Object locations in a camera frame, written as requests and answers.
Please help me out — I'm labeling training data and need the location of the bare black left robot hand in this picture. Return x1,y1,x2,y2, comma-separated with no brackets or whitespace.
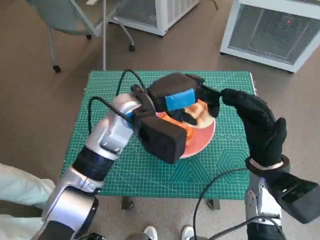
146,72,225,126

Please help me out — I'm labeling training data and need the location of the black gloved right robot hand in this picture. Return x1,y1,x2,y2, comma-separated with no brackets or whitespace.
221,87,288,167

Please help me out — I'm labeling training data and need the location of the round toy bread bun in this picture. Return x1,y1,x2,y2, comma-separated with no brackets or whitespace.
184,99,213,128

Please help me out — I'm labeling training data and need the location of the long grilled toy bread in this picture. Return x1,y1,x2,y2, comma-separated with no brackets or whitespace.
157,112,196,146

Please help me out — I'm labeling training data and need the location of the pink bowl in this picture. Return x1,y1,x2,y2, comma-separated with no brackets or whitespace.
149,98,217,160

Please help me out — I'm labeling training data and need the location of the white mesh cabinet on casters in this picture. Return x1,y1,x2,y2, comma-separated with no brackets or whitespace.
107,0,201,37

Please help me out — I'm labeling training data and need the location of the thin metal pole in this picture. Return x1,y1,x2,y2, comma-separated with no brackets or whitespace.
102,0,108,71

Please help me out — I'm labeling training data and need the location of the green cutting mat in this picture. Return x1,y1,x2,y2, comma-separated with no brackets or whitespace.
61,70,255,200

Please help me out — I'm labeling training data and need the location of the large white mesh cabinet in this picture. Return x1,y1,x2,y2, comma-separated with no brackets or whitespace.
219,0,320,74

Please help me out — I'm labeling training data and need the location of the grey-green office chair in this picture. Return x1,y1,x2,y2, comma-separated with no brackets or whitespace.
26,0,136,73

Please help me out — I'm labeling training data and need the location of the white shoe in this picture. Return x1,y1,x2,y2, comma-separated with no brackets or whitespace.
181,225,197,240
143,225,158,240

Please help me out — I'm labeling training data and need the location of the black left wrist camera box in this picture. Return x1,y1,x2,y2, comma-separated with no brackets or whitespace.
137,114,188,165

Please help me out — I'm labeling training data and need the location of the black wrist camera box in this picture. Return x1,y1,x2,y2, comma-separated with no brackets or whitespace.
268,169,320,224
137,114,188,165

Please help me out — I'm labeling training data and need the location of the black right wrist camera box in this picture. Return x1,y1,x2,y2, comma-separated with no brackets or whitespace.
268,169,320,224

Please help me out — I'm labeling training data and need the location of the black table bracket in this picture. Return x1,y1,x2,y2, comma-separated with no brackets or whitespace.
206,199,221,211
121,196,135,210

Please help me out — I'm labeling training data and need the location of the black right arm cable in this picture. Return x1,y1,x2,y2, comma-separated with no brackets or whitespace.
192,167,287,240

